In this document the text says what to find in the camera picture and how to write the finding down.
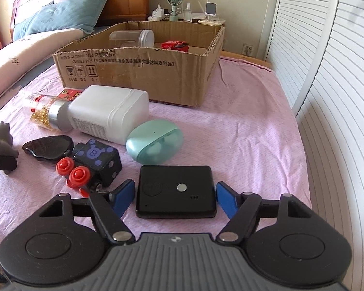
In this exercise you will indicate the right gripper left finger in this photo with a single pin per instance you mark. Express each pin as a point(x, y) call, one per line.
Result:
point(92, 220)

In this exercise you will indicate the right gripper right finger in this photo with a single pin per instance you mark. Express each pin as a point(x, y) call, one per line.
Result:
point(245, 210)

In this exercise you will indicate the black toy block train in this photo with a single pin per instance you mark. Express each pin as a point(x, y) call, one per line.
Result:
point(91, 167)

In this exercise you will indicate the black square device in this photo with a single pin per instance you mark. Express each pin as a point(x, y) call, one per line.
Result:
point(176, 192)

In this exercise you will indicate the mint green oval case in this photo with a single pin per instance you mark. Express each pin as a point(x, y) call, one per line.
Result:
point(154, 142)

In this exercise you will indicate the clear bottle yellow capsules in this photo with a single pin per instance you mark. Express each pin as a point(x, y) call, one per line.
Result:
point(46, 111)

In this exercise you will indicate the grey shark toy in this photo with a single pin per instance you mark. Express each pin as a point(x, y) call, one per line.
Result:
point(8, 154)

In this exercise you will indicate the pink bed cover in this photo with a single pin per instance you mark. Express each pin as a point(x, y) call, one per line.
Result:
point(245, 131)

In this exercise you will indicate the white plastic rectangular bottle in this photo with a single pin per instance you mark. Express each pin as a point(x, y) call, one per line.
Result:
point(109, 113)

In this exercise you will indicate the red card case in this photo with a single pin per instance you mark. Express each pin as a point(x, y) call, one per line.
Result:
point(69, 94)

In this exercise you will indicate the cardboard box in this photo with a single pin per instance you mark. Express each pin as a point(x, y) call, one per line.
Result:
point(168, 76)

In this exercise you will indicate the pink white quilt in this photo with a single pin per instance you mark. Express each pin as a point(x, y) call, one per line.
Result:
point(19, 57)

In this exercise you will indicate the clear empty plastic jar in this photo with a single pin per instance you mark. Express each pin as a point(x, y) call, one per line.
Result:
point(131, 38)

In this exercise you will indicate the red toy car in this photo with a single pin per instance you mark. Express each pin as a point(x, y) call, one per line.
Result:
point(176, 46)

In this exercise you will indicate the white louvered closet door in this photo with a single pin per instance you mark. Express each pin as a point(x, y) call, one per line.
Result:
point(316, 48)

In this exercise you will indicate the white remote control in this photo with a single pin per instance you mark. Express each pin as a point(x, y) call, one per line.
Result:
point(211, 22)

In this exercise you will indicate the blue pillow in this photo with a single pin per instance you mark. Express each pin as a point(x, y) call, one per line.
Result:
point(78, 14)

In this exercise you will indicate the white power strip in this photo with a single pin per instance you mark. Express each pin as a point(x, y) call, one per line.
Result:
point(158, 14)

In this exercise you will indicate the small white bottle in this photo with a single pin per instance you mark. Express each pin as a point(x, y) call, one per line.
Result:
point(187, 15)

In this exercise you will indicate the white smart display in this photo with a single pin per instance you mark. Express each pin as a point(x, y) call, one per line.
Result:
point(210, 9)

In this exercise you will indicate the green desk fan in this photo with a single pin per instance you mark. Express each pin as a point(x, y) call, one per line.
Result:
point(173, 15)

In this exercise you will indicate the wall socket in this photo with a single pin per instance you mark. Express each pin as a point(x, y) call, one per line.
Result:
point(247, 50)

